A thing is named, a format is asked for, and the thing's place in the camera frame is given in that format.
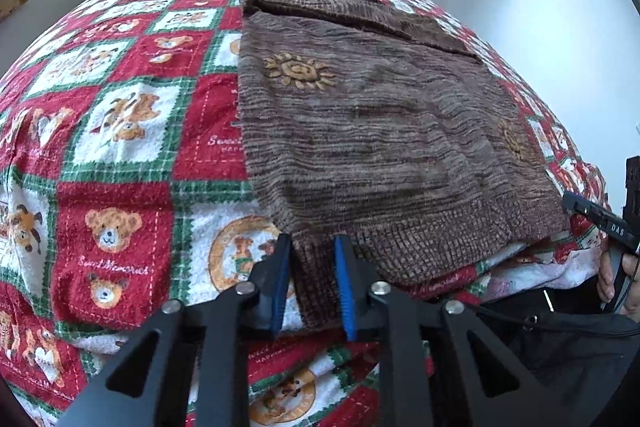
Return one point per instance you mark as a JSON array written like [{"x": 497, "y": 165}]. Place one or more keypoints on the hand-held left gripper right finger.
[{"x": 345, "y": 277}]

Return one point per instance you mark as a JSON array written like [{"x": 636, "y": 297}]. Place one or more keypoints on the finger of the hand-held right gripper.
[{"x": 580, "y": 205}]

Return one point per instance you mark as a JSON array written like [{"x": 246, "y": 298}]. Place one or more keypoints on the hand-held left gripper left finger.
[{"x": 280, "y": 277}]

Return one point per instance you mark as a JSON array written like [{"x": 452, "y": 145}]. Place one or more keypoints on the brown knitted sweater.
[{"x": 375, "y": 132}]

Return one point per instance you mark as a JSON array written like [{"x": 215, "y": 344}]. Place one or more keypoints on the person's right hand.
[{"x": 606, "y": 272}]

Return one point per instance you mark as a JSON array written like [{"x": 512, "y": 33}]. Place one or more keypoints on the pink white bed sheet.
[{"x": 520, "y": 279}]

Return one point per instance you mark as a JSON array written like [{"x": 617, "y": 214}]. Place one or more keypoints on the person's dark clothing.
[{"x": 560, "y": 347}]

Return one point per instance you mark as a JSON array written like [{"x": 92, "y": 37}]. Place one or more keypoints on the red checkered bear bedspread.
[{"x": 125, "y": 157}]

